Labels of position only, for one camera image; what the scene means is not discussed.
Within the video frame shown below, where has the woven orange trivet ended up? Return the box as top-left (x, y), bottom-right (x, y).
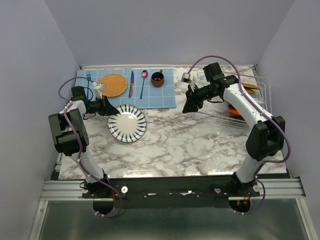
top-left (98, 73), bottom-right (127, 98)

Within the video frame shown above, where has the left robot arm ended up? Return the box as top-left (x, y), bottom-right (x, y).
top-left (48, 86), bottom-right (120, 198)

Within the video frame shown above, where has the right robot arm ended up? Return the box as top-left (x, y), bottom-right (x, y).
top-left (181, 62), bottom-right (285, 196)

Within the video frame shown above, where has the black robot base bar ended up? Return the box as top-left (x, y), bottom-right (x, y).
top-left (82, 175), bottom-right (260, 209)

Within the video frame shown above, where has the brown ceramic mug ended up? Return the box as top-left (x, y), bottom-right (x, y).
top-left (151, 69), bottom-right (165, 88)

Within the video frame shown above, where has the yellow plate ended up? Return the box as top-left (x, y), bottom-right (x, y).
top-left (242, 83), bottom-right (259, 90)

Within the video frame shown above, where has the blue fork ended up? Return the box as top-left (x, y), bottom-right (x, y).
top-left (86, 72), bottom-right (91, 100)

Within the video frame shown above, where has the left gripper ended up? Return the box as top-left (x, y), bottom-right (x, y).
top-left (86, 94), bottom-right (119, 116)

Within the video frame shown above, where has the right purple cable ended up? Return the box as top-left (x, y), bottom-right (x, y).
top-left (187, 54), bottom-right (292, 216)

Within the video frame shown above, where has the aluminium frame rail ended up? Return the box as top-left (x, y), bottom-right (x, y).
top-left (40, 178), bottom-right (306, 201)

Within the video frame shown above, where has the orange plate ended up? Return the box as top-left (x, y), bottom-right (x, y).
top-left (227, 108), bottom-right (241, 116)

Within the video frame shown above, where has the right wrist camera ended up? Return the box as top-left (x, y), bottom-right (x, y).
top-left (181, 72), bottom-right (196, 92)

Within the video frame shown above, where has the white wire dish rack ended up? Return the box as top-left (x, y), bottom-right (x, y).
top-left (192, 65), bottom-right (272, 129)

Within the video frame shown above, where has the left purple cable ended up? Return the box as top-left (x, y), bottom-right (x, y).
top-left (57, 76), bottom-right (123, 219)

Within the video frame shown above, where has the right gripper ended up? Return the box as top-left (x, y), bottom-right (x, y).
top-left (181, 84), bottom-right (218, 114)

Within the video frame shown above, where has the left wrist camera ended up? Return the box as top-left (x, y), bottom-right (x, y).
top-left (93, 82), bottom-right (106, 99)

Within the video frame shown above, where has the iridescent spoon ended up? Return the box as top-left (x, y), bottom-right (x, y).
top-left (139, 70), bottom-right (149, 100)

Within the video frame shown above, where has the blue grid placemat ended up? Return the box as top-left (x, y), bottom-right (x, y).
top-left (75, 68), bottom-right (177, 109)

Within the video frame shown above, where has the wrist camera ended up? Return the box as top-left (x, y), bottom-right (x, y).
top-left (181, 72), bottom-right (196, 92)
top-left (93, 82), bottom-right (106, 99)

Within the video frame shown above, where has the purple cable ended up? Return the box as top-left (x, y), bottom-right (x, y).
top-left (187, 54), bottom-right (292, 216)
top-left (57, 76), bottom-right (123, 219)

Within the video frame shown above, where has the iridescent knife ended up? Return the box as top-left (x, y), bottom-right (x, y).
top-left (128, 70), bottom-right (135, 99)

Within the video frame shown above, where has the blue striped white plate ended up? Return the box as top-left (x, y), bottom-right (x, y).
top-left (107, 104), bottom-right (147, 143)

